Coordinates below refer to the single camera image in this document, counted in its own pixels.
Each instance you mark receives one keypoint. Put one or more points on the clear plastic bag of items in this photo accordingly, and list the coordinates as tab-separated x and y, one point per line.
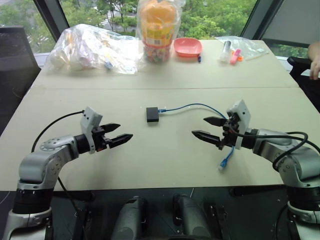
85	50

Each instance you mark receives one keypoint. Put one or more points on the person's bare forearm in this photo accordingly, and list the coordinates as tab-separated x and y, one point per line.
314	60

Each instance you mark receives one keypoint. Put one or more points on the dark window frame pillar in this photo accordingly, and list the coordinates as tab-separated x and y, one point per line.
262	17
52	17

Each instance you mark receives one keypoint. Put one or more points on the pink highlighter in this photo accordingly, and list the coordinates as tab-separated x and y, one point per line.
235	56

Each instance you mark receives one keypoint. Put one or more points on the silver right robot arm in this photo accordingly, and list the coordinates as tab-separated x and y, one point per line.
280	150

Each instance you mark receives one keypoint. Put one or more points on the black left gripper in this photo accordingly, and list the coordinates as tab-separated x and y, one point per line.
100	141

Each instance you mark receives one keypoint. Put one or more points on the dark rounded robot leg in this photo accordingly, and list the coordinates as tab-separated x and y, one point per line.
191	220
131	220

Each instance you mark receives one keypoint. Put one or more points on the bagged candy jar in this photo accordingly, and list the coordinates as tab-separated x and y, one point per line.
157	30

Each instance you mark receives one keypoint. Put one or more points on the small black adapter box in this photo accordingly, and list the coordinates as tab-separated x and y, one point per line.
152	114

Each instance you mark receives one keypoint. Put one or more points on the small orange item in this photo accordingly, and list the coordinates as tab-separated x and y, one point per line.
240	59

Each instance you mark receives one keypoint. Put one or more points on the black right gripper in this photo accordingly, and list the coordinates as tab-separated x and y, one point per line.
229	136

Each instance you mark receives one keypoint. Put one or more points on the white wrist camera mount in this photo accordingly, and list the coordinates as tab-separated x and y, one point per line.
243	115
88	120

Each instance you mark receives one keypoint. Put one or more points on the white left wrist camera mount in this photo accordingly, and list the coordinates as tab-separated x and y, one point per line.
88	120

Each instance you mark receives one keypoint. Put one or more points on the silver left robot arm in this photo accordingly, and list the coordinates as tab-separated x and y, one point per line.
37	162

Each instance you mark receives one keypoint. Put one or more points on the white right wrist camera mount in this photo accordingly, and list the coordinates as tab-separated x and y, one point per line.
243	115

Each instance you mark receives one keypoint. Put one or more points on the pink plastic bowl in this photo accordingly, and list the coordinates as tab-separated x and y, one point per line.
188	47

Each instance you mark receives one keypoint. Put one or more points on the black mesh chair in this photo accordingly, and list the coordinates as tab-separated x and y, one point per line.
15	70

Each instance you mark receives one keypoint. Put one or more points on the white tube bottle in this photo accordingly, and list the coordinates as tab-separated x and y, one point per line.
225	51

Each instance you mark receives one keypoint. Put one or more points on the flat clear plastic bag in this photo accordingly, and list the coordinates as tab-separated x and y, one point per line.
250	46

